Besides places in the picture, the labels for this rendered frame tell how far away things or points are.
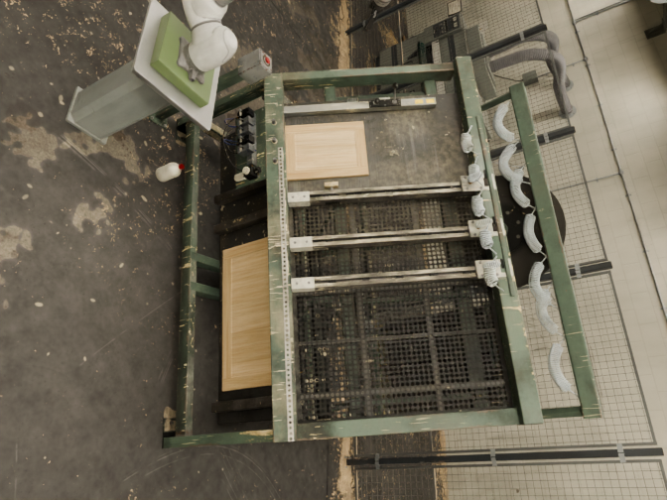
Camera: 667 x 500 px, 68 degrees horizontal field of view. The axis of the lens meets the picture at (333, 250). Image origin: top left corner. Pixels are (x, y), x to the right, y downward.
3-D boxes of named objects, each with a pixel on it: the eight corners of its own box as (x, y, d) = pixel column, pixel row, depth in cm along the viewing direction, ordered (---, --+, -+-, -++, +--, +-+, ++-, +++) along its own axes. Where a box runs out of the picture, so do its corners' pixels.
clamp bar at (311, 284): (292, 278, 275) (288, 265, 253) (503, 264, 277) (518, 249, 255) (292, 296, 272) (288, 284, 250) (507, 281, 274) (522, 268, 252)
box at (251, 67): (236, 59, 303) (259, 47, 294) (249, 69, 312) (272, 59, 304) (236, 74, 299) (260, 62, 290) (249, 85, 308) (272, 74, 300)
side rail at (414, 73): (283, 83, 327) (282, 72, 317) (450, 73, 329) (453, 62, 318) (284, 91, 325) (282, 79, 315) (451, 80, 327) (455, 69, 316)
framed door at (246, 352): (224, 251, 330) (222, 250, 328) (293, 230, 305) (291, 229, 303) (224, 391, 299) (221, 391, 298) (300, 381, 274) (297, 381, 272)
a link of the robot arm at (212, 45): (194, 71, 245) (227, 54, 235) (182, 34, 243) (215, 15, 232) (214, 73, 259) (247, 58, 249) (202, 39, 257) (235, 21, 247)
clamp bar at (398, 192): (288, 194, 293) (284, 176, 270) (487, 182, 295) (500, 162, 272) (289, 210, 289) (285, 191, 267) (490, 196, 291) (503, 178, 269)
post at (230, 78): (154, 109, 338) (239, 65, 304) (161, 113, 343) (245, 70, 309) (154, 116, 336) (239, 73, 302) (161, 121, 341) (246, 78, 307)
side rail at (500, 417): (298, 424, 256) (296, 424, 245) (509, 408, 258) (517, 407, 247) (299, 439, 253) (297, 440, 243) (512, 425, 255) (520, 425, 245)
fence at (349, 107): (284, 110, 313) (283, 106, 309) (434, 100, 314) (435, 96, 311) (284, 116, 311) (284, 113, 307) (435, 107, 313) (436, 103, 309)
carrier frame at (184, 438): (176, 119, 355) (268, 73, 317) (288, 188, 468) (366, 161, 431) (161, 448, 281) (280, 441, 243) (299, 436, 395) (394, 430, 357)
